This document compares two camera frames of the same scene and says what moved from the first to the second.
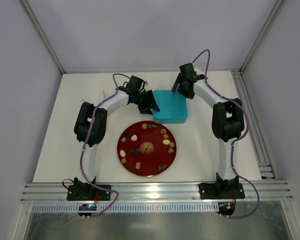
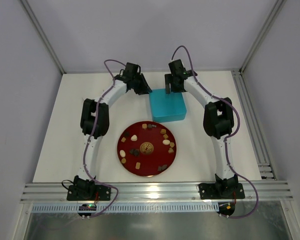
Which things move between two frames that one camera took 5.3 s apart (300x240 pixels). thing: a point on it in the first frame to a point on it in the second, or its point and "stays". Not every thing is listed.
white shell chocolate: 134,137 stays
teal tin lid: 171,104 stays
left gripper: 145,100 to 140,83
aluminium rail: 254,192 stays
